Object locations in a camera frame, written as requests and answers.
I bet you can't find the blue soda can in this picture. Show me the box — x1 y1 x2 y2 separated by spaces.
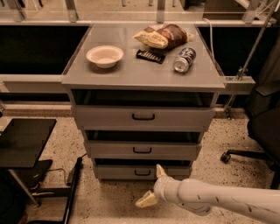
173 47 196 73

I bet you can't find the grey bottom drawer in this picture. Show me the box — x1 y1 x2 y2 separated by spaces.
94 165 192 180

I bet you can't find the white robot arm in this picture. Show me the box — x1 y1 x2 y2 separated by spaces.
136 164 280 224

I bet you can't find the yellow chip bag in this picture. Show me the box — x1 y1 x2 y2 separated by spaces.
133 25 168 49

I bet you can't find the grey top drawer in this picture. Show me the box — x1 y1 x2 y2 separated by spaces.
72 105 214 132

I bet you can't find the black office chair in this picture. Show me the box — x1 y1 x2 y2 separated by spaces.
220 37 280 190

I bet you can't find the white paper bowl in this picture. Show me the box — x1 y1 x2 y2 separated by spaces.
86 45 124 68

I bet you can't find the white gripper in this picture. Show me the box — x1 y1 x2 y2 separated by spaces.
135 164 181 208

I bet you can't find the brown chip bag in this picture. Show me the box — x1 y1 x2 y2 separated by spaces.
157 24 194 50

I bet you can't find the black side table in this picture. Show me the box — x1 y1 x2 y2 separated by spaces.
0 118 57 207

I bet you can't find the grey middle drawer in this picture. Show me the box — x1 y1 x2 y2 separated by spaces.
84 141 201 161

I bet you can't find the black floor stand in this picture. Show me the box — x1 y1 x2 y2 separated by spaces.
26 157 82 224

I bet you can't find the grey drawer cabinet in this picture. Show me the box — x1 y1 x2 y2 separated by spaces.
67 27 225 169

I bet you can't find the grey drawer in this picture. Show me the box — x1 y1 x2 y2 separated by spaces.
84 141 201 161
94 165 192 180
72 105 214 132

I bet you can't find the white cable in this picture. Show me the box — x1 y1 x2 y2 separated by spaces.
202 17 217 67

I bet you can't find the black snack bar wrapper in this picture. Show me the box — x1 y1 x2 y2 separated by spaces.
136 50 165 64

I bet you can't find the grey metal railing frame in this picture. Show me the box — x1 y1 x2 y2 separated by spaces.
0 0 280 117

